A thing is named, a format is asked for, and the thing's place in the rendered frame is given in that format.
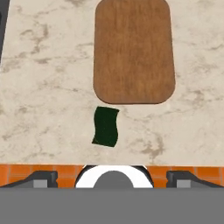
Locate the white and black round object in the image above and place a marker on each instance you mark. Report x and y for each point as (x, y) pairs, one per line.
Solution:
(86, 179)

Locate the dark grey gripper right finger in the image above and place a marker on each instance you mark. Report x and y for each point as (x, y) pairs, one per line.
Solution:
(180, 178)

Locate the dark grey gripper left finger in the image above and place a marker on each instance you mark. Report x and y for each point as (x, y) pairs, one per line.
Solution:
(43, 178)

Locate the brown wooden cutting board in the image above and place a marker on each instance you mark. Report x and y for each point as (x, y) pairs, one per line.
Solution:
(133, 51)

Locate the dark green sponge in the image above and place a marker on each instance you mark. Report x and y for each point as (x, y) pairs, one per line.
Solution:
(106, 126)

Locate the dark grey hob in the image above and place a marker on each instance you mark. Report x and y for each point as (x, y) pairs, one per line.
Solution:
(2, 26)

